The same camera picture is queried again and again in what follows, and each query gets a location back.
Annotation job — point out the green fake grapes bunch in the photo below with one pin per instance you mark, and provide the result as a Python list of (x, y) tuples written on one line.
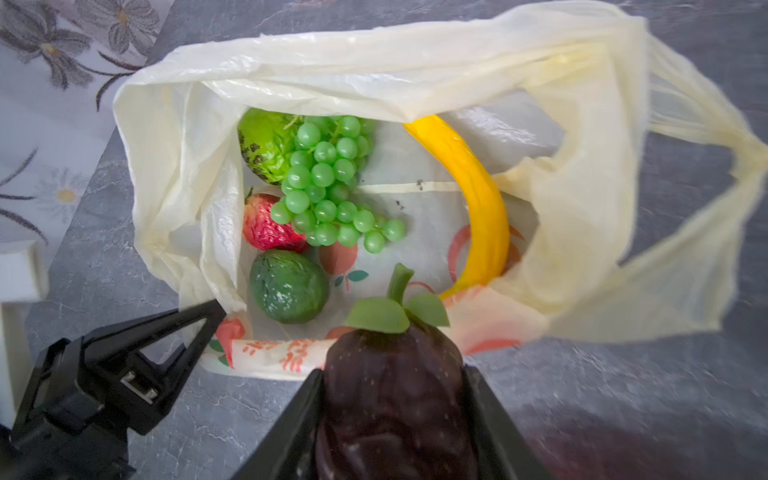
[(327, 157)]

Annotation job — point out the dark brown fake fruit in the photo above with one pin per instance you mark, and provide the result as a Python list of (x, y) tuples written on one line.
[(393, 393)]

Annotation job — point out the pale yellow plastic bag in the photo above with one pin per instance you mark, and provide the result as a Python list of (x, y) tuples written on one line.
[(595, 70)]

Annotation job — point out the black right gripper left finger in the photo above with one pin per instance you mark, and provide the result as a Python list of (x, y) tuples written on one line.
[(288, 449)]

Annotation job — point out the green fake vegetable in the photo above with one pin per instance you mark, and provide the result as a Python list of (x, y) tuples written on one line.
[(287, 287)]

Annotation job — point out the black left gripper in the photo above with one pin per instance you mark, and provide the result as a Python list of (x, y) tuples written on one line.
[(84, 395)]

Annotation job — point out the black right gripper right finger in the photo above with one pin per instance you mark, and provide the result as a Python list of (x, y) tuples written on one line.
[(501, 450)]

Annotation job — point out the yellow fake banana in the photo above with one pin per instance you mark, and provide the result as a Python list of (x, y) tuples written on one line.
[(490, 236)]

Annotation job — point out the red fake fruit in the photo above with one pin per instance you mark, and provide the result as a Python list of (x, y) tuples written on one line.
[(262, 232)]

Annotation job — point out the light green bumpy fake fruit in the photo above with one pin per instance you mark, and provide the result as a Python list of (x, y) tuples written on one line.
[(267, 141)]

